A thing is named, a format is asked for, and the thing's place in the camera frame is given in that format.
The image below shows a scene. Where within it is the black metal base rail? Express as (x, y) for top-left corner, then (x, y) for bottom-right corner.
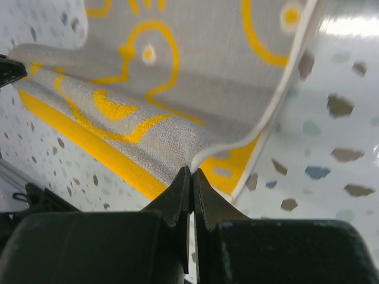
(1, 183), (79, 242)

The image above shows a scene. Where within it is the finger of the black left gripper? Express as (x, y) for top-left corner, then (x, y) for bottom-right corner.
(0, 54), (27, 88)

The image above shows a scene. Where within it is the yellow grey patterned towel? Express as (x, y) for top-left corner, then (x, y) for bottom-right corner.
(8, 1), (320, 201)

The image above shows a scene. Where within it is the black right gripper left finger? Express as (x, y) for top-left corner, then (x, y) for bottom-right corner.
(1, 167), (190, 283)

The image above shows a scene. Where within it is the aluminium frame rail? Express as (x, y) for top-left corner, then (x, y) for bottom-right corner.
(1, 159), (33, 192)

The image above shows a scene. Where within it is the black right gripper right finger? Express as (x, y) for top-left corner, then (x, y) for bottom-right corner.
(192, 170), (378, 283)

